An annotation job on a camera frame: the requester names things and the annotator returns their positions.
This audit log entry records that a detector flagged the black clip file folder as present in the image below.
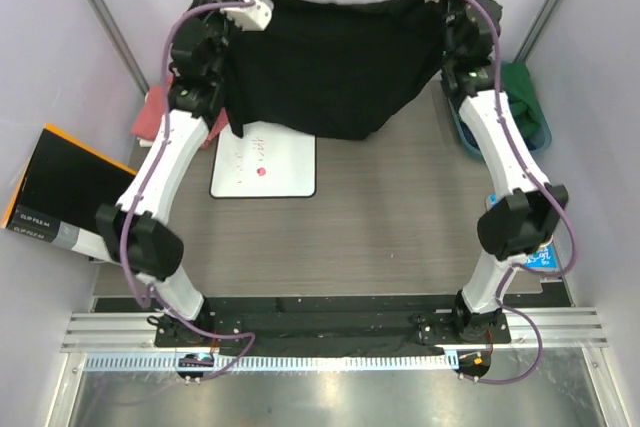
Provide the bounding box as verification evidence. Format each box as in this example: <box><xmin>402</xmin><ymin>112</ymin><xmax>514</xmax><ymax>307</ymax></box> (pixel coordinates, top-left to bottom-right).
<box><xmin>1</xmin><ymin>124</ymin><xmax>136</xmax><ymax>262</ymax></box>

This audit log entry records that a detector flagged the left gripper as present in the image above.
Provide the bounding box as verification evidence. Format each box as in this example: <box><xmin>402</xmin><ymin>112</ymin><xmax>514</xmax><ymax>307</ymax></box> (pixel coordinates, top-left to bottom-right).
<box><xmin>186</xmin><ymin>0</ymin><xmax>248</xmax><ymax>86</ymax></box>

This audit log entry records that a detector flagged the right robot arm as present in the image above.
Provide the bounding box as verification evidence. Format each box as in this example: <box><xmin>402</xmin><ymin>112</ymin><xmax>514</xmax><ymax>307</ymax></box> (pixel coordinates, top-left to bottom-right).
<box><xmin>442</xmin><ymin>0</ymin><xmax>568</xmax><ymax>342</ymax></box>

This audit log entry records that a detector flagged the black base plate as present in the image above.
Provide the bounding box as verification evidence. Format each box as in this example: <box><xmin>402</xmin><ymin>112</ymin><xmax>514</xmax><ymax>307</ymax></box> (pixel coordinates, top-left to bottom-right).
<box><xmin>153</xmin><ymin>296</ymin><xmax>511</xmax><ymax>348</ymax></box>

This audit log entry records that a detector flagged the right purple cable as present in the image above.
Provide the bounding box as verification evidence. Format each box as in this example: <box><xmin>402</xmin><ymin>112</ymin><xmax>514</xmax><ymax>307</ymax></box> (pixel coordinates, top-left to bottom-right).
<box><xmin>409</xmin><ymin>0</ymin><xmax>577</xmax><ymax>387</ymax></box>

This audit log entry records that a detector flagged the folded pink t shirt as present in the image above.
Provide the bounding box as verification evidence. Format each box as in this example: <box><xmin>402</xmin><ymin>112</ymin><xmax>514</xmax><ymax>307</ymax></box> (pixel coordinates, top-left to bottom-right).
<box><xmin>131</xmin><ymin>76</ymin><xmax>229</xmax><ymax>149</ymax></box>

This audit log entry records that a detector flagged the blue book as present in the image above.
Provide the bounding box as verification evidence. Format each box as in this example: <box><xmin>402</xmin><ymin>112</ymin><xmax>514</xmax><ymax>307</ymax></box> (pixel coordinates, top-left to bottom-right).
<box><xmin>477</xmin><ymin>192</ymin><xmax>559</xmax><ymax>270</ymax></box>

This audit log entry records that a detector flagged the left aluminium frame post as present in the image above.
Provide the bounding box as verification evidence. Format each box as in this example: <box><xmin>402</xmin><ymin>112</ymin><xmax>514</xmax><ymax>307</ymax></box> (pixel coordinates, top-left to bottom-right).
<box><xmin>87</xmin><ymin>0</ymin><xmax>149</xmax><ymax>94</ymax></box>

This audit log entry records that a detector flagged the white whiteboard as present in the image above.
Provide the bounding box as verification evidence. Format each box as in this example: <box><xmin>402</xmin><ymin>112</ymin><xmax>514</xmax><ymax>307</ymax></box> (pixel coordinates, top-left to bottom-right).
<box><xmin>210</xmin><ymin>122</ymin><xmax>317</xmax><ymax>199</ymax></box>

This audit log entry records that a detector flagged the aluminium rail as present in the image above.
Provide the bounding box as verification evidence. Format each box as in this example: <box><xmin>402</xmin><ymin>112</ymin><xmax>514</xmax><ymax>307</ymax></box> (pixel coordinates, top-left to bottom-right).
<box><xmin>62</xmin><ymin>308</ymin><xmax>608</xmax><ymax>357</ymax></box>

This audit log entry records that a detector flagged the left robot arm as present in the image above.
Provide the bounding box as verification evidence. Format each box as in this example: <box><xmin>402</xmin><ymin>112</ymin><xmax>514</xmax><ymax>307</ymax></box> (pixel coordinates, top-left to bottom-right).
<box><xmin>96</xmin><ymin>0</ymin><xmax>273</xmax><ymax>346</ymax></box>

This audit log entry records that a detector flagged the black t shirt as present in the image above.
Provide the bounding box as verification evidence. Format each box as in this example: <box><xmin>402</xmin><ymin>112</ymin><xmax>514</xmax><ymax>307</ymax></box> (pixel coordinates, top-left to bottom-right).
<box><xmin>202</xmin><ymin>0</ymin><xmax>446</xmax><ymax>141</ymax></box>

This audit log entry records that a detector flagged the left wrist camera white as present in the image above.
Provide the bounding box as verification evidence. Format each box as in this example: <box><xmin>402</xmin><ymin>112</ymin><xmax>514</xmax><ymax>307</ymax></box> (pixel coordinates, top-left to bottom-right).
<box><xmin>221</xmin><ymin>0</ymin><xmax>274</xmax><ymax>32</ymax></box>

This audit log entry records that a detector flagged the green t shirt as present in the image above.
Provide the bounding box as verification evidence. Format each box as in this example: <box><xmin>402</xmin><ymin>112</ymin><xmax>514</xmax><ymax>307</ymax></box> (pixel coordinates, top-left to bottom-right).
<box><xmin>501</xmin><ymin>62</ymin><xmax>543</xmax><ymax>142</ymax></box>

